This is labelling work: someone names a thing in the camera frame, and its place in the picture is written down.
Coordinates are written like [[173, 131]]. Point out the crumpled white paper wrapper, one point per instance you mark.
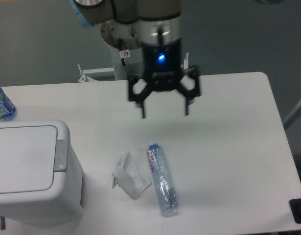
[[130, 173]]

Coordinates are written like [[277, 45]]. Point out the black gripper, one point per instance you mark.
[[162, 73]]

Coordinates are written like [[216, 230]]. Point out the black clamp at table edge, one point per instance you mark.
[[295, 205]]

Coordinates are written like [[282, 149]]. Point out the dark bracket under trash can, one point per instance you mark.
[[2, 222]]

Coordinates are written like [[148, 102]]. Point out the white metal base frame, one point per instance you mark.
[[96, 72]]

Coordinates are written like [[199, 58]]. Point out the white frame at right edge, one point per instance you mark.
[[292, 115]]

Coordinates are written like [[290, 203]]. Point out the blue labelled drink bottle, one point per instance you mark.
[[7, 109]]

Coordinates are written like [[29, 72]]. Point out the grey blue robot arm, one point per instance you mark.
[[147, 36]]

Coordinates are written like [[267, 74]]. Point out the crushed clear plastic bottle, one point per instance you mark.
[[162, 180]]

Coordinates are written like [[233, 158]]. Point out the white push-button trash can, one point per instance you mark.
[[41, 177]]

